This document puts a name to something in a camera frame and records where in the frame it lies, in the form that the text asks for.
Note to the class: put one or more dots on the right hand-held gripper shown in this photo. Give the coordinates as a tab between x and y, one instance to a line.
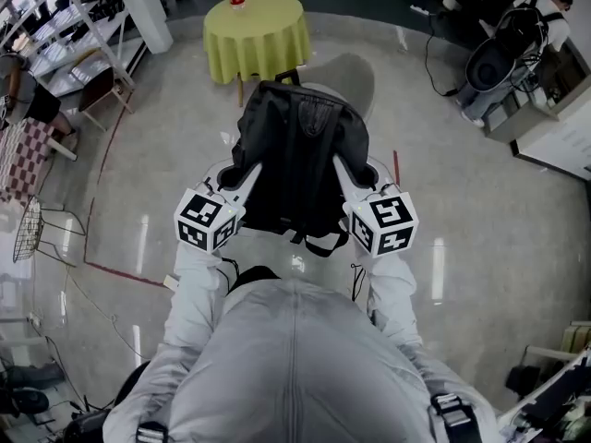
383	222

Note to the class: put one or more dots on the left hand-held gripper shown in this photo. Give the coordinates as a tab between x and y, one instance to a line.
208	219

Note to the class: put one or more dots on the black backpack bag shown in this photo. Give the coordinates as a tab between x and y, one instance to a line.
295	155

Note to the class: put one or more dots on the grey white chair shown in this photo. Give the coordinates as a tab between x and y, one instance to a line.
355	79

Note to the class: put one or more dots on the person's right forearm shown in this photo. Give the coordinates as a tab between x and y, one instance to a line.
390	293

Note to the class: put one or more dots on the person's left forearm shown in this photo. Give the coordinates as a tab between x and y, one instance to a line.
196	289

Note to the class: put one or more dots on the brown wooden chair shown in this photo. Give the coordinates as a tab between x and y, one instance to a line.
99	90

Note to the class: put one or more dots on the short red floor tape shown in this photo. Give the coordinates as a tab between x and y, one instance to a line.
395	168

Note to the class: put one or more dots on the wooden table leg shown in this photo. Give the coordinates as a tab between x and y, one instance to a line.
240	92

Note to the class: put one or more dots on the small white floor object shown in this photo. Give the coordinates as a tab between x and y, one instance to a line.
171	282

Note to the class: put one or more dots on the long red floor tape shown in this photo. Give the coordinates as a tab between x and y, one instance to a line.
99	173

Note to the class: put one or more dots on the green round tablecloth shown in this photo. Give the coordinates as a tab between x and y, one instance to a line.
256	35

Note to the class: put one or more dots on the white power strip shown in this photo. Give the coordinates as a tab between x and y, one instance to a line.
419	9

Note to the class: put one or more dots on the white pillar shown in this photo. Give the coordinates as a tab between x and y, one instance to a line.
143	12

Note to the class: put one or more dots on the person's grey jacket torso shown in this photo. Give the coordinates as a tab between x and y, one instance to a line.
295	362

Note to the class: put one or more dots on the white counter cabinet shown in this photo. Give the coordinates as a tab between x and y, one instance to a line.
554	127

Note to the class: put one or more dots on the red white checkered cloth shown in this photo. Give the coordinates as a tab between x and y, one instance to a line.
23	159

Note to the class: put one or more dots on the white metal shelf rack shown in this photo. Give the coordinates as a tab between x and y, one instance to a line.
69	26

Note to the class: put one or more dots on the small black box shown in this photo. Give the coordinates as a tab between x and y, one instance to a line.
522	380

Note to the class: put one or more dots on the white desk with clutter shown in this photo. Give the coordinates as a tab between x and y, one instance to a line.
549	399

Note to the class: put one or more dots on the black equipment pile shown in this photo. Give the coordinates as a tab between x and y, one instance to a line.
41	404

